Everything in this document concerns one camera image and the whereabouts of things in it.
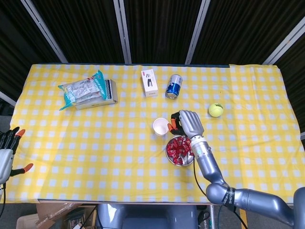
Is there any yellow checked tablecloth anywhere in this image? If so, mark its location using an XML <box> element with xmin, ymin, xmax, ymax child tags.
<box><xmin>4</xmin><ymin>63</ymin><xmax>301</xmax><ymax>205</ymax></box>

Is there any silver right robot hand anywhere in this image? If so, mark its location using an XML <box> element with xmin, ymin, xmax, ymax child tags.
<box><xmin>167</xmin><ymin>109</ymin><xmax>205</xmax><ymax>139</ymax></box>

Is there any dark printed carton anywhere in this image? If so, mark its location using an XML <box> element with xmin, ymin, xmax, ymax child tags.
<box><xmin>65</xmin><ymin>207</ymin><xmax>96</xmax><ymax>229</ymax></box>

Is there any round steel plate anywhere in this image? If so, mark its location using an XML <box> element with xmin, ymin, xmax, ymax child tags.
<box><xmin>165</xmin><ymin>135</ymin><xmax>195</xmax><ymax>167</ymax></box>

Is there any black curtain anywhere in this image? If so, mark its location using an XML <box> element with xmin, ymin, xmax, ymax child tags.
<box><xmin>0</xmin><ymin>0</ymin><xmax>305</xmax><ymax>134</ymax></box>

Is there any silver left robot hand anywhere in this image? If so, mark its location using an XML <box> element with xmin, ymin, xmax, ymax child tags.
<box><xmin>0</xmin><ymin>126</ymin><xmax>34</xmax><ymax>186</ymax></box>

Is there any blue drink can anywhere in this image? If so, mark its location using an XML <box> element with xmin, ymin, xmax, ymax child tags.
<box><xmin>165</xmin><ymin>73</ymin><xmax>183</xmax><ymax>99</ymax></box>

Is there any white metal frame post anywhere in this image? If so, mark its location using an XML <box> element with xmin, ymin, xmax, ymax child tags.
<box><xmin>0</xmin><ymin>90</ymin><xmax>17</xmax><ymax>107</ymax></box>
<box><xmin>113</xmin><ymin>0</ymin><xmax>132</xmax><ymax>64</ymax></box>
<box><xmin>185</xmin><ymin>0</ymin><xmax>212</xmax><ymax>65</ymax></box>
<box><xmin>20</xmin><ymin>0</ymin><xmax>69</xmax><ymax>64</ymax></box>
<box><xmin>262</xmin><ymin>16</ymin><xmax>305</xmax><ymax>65</ymax></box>

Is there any silver cardboard box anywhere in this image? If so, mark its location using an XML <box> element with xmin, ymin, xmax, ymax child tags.
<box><xmin>75</xmin><ymin>79</ymin><xmax>119</xmax><ymax>111</ymax></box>

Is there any white paper cup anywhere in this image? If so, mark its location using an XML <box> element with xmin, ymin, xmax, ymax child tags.
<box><xmin>152</xmin><ymin>117</ymin><xmax>170</xmax><ymax>137</ymax></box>

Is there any beige box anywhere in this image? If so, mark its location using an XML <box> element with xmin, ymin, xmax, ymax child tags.
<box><xmin>16</xmin><ymin>213</ymin><xmax>39</xmax><ymax>229</ymax></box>

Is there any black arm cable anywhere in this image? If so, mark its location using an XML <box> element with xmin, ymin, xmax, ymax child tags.
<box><xmin>192</xmin><ymin>157</ymin><xmax>208</xmax><ymax>198</ymax></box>

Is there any silver teal snack bag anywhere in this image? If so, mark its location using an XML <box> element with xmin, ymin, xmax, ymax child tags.
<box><xmin>58</xmin><ymin>70</ymin><xmax>107</xmax><ymax>111</ymax></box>

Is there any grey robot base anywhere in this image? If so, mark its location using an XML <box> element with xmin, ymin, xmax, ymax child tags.
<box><xmin>96</xmin><ymin>204</ymin><xmax>198</xmax><ymax>229</ymax></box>

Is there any small white product box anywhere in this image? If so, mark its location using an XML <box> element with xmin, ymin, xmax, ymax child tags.
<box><xmin>141</xmin><ymin>69</ymin><xmax>159</xmax><ymax>98</ymax></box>

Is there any brown cardboard box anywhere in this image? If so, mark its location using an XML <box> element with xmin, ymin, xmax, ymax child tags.
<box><xmin>35</xmin><ymin>202</ymin><xmax>96</xmax><ymax>229</ymax></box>

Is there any yellow-green tennis ball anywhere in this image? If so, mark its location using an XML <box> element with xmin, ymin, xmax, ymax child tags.
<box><xmin>208</xmin><ymin>103</ymin><xmax>224</xmax><ymax>118</ymax></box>

